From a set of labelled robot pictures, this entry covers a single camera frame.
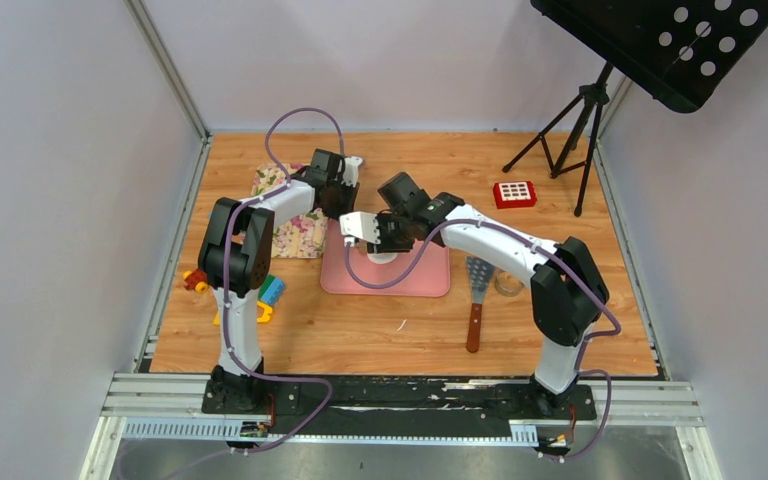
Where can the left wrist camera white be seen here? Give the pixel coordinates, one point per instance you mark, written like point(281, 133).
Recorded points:
point(351, 170)

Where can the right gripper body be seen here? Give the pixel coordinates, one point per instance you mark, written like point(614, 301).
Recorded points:
point(393, 235)

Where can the red grid box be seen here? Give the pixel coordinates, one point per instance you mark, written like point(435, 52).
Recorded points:
point(516, 194)

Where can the floral cutting mat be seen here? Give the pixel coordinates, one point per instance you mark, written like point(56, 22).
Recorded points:
point(303, 236)

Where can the blue green toy brick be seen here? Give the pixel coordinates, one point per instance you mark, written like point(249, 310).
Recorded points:
point(271, 290)

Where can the black music stand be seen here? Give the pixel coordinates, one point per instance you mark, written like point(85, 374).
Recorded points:
point(677, 51)

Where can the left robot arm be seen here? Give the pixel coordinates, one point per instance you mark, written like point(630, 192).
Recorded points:
point(236, 255)

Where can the pink plastic tray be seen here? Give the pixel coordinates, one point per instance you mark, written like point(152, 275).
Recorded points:
point(430, 278)

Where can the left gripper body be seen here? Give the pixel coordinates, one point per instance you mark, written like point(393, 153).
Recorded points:
point(342, 199)

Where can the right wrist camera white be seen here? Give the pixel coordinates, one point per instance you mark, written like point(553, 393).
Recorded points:
point(359, 227)

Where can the yellow triangular toy block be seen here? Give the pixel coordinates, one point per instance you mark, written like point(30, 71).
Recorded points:
point(264, 311)

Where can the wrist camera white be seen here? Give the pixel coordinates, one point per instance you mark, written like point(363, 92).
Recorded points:
point(351, 170)
point(359, 227)

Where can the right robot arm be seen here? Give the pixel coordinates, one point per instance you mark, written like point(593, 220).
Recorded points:
point(568, 293)

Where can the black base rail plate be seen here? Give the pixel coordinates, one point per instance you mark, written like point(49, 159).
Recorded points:
point(394, 406)

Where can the red yellow toy piece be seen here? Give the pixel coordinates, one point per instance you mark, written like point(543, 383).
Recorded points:
point(195, 280)

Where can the white dough ball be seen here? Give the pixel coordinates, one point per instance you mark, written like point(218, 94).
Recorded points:
point(382, 258)

